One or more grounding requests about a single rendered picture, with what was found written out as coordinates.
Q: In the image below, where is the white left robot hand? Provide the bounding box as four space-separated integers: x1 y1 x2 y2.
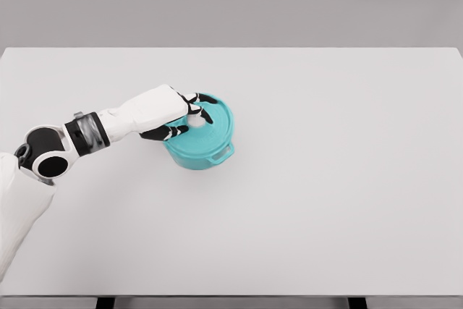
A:
129 84 218 142

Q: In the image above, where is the teal pot lid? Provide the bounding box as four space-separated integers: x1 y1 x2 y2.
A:
162 92 235 161

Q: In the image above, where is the teal pot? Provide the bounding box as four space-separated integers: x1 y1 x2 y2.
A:
163 126 235 172

